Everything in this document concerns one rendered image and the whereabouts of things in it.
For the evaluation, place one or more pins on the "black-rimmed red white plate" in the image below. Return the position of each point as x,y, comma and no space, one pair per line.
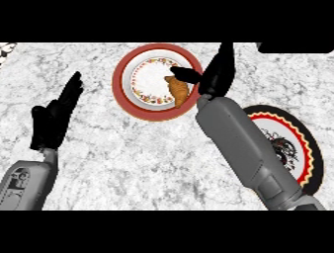
296,148

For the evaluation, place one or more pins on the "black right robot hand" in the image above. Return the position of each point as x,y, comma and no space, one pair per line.
220,75

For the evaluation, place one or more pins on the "red-rimmed floral plate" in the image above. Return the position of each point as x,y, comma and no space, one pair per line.
155,82

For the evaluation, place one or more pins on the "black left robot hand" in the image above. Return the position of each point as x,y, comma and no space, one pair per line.
52,125

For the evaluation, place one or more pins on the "brown croissant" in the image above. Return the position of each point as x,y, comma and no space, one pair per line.
179,90

